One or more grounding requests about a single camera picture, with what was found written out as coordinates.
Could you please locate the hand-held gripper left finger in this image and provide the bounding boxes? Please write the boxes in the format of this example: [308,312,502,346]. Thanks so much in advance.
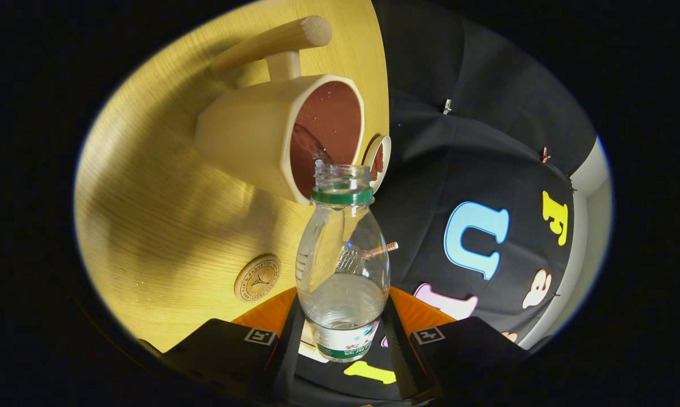
[162,287,306,405]

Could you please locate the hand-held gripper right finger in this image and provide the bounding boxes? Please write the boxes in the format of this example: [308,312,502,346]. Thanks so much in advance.
[380,287,530,402]

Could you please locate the clear juice liquid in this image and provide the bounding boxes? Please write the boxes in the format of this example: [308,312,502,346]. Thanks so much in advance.
[292,123,387,331]

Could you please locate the round wooden coaster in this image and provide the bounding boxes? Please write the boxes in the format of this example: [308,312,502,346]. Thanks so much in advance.
[234,254,281,302]

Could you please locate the clear plastic bottle green ring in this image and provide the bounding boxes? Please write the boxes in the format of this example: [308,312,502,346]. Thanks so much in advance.
[295,160,391,362]

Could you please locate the beige cup with wooden handle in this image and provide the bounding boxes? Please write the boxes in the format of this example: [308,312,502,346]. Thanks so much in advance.
[195,16,365,205]

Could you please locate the wooden table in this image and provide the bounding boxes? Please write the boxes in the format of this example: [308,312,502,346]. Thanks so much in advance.
[74,0,390,354]

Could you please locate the white round plate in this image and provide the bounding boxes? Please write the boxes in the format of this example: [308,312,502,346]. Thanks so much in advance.
[363,135,392,195]

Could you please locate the black backdrop cloth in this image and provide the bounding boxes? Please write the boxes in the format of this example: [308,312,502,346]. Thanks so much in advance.
[294,0,597,399]

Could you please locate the wire mesh basket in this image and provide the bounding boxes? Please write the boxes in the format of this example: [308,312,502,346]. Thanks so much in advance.
[337,246,374,272]

